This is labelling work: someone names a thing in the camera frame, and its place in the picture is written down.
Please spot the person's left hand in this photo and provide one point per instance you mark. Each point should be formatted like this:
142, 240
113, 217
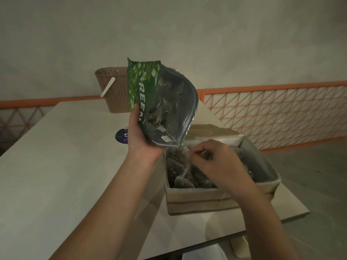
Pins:
141, 144

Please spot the beige fabric storage box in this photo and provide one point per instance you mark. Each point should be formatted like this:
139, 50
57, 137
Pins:
195, 203

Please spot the orange metal mesh fence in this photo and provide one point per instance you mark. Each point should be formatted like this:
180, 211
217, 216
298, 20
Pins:
271, 87

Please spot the pile of green tea bags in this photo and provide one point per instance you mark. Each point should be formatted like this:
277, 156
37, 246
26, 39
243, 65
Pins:
160, 124
176, 167

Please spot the brown perforated plastic basket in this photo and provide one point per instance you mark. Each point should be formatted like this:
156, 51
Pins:
116, 100

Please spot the person's left forearm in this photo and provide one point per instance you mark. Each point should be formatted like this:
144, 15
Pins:
103, 213

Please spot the round blue sticker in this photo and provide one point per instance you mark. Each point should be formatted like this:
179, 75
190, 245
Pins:
122, 136

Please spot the green tea pouch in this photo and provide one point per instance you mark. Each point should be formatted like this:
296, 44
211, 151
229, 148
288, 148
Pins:
141, 78

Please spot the green tea bag with tag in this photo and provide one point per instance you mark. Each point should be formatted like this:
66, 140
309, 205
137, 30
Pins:
187, 152

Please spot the person's right hand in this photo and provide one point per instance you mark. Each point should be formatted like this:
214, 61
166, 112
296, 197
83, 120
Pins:
227, 167

